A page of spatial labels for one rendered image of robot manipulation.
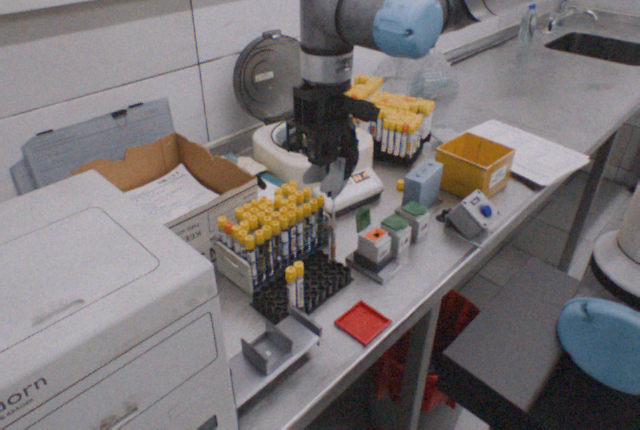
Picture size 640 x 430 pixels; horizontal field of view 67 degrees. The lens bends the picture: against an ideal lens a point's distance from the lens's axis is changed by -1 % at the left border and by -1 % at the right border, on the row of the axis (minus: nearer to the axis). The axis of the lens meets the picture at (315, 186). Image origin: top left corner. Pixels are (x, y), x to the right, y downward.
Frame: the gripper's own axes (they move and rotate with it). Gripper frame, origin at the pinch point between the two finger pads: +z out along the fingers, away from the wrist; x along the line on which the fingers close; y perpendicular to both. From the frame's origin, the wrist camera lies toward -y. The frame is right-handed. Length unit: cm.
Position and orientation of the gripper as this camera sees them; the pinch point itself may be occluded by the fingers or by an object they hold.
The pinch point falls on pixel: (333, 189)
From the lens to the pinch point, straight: 82.4
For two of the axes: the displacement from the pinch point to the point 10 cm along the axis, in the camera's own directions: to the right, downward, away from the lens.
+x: 7.2, 3.7, -5.9
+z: 0.0, 8.5, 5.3
